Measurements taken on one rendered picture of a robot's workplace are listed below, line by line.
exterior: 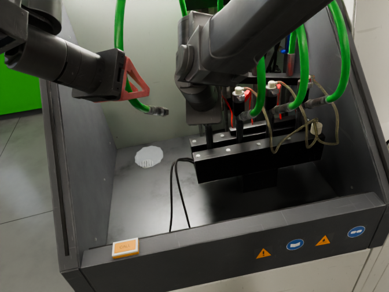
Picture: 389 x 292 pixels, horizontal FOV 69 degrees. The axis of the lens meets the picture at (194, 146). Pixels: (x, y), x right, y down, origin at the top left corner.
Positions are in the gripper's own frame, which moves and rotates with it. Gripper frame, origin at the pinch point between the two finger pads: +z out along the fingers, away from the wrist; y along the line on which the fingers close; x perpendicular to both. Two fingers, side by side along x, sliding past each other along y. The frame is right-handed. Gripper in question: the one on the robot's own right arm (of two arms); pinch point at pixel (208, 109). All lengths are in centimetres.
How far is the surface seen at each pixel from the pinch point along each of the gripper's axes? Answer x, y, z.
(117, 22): 10.6, 8.1, -22.9
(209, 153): 1.4, -8.3, 11.5
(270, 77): -14.9, 11.5, 14.6
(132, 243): 15.4, -27.4, -4.9
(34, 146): 186, 23, 174
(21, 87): 217, 88, 188
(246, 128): -8.3, -1.4, 16.3
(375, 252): -37, -33, 18
